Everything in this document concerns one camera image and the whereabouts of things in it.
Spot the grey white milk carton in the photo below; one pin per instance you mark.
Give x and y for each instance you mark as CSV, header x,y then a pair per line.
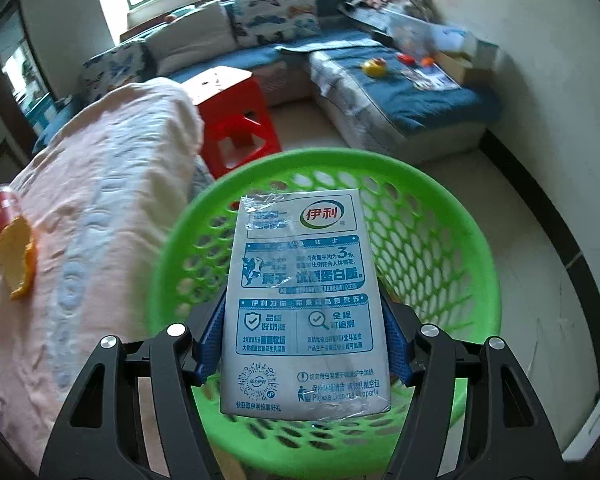
x,y
303,335

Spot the pink blanket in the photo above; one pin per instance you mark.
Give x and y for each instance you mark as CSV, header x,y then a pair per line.
x,y
101,200

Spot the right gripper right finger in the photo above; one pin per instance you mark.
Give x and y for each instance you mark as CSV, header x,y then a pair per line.
x,y
506,433

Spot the green plastic mesh basket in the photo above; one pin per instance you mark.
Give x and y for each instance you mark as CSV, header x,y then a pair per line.
x,y
428,251

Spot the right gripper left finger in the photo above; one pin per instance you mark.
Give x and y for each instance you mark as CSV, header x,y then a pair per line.
x,y
99,432

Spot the butterfly print cushion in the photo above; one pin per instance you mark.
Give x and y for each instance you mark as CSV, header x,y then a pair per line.
x,y
261,22

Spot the red plastic stool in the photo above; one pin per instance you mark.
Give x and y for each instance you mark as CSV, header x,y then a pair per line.
x,y
237,126

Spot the white cushion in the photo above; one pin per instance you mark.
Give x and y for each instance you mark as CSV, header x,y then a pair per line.
x,y
196,37

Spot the butterfly cushion at left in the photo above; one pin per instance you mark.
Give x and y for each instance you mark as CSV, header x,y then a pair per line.
x,y
114,68

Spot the clear plastic storage bin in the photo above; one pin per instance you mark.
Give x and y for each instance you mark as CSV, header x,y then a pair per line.
x,y
419,38

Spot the blue sofa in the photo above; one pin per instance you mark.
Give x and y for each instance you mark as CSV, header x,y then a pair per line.
x,y
412,115

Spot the cardboard box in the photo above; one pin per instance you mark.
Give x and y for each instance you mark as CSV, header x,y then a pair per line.
x,y
469,68

